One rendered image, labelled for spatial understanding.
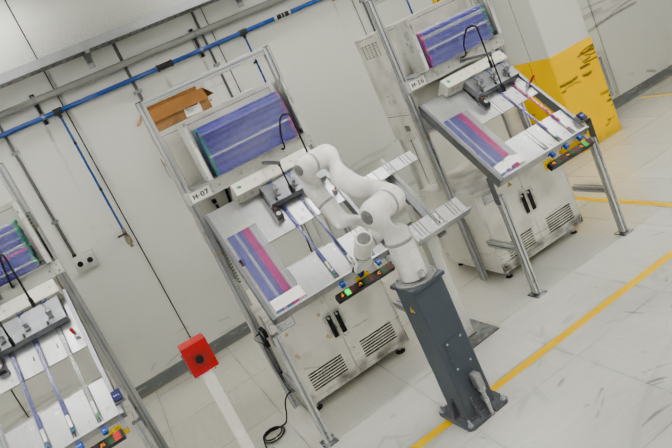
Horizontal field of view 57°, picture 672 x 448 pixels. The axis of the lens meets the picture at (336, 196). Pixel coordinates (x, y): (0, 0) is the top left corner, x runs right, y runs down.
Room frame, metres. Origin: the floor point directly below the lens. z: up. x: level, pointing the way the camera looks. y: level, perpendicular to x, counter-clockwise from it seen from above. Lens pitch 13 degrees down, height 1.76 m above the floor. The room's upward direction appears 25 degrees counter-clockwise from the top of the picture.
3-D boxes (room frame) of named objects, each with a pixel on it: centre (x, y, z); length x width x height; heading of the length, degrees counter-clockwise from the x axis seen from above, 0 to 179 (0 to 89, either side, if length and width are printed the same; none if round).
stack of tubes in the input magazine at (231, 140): (3.39, 0.30, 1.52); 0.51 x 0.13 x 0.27; 110
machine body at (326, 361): (3.48, 0.40, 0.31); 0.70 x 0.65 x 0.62; 110
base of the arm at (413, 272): (2.55, -0.17, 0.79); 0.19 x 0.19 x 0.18
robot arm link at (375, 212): (2.53, -0.14, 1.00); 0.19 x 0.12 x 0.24; 130
